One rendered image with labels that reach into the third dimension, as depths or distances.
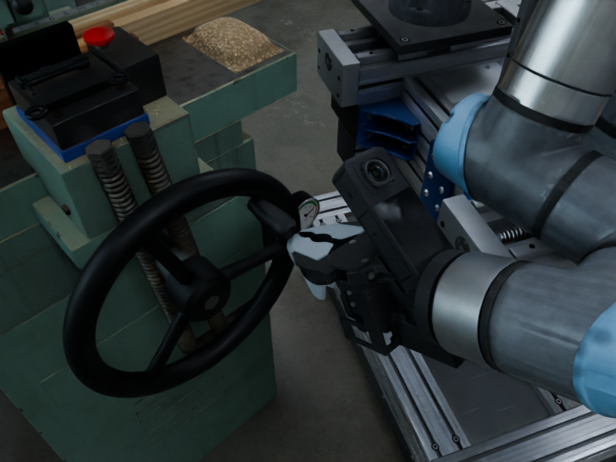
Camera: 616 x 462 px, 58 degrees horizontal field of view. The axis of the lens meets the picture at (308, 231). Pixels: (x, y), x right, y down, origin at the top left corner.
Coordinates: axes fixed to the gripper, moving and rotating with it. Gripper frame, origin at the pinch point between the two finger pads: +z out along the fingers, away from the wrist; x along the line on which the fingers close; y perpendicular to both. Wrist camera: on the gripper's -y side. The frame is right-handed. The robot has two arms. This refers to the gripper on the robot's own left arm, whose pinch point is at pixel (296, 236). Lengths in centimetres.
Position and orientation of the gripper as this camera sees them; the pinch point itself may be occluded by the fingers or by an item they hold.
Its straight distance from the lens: 55.1
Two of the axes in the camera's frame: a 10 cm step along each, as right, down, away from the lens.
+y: 3.0, 8.8, 3.6
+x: 7.6, -4.5, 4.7
